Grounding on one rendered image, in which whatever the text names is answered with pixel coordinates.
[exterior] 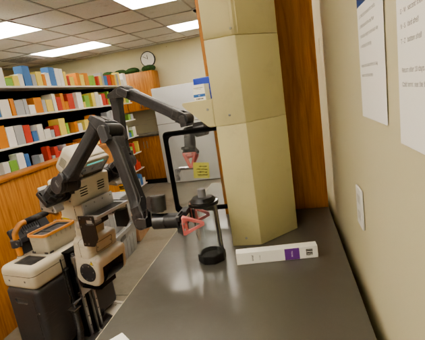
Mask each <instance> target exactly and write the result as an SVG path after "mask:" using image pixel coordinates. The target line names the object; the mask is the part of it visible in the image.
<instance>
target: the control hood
mask: <svg viewBox="0 0 425 340"><path fill-rule="evenodd" d="M182 104H183V105H182V106H183V108H185V109H186V110H188V111H189V112H190V113H191V114H192V115H194V116H195V117H197V118H198V119H199V120H200V121H201V122H203V123H204V124H206V125H207V126H208V127H210V128H213V127H216V122H215V113H214V109H213V100H212V99H208V100H203V101H193V102H189V103H182Z"/></svg>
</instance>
